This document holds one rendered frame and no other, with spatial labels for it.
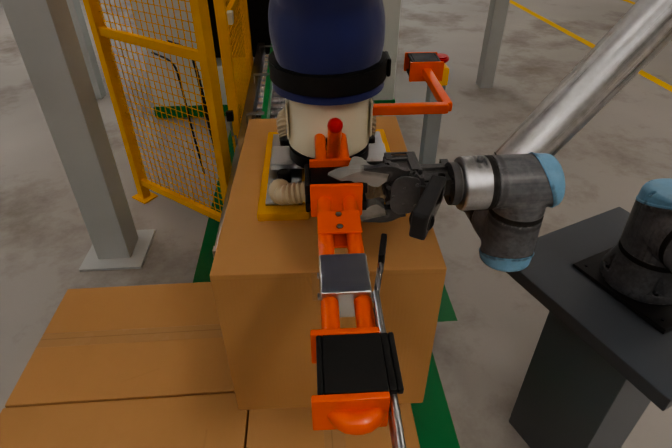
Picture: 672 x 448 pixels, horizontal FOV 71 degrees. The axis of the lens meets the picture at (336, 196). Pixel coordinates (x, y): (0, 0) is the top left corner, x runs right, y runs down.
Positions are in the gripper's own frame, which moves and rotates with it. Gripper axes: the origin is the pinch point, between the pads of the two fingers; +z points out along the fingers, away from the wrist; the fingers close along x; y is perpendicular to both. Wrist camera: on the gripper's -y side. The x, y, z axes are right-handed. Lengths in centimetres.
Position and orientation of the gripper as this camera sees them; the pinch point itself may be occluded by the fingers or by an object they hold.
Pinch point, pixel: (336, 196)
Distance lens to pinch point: 74.9
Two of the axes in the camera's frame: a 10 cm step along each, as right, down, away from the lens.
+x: 0.0, -8.2, -5.7
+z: -10.0, 0.4, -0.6
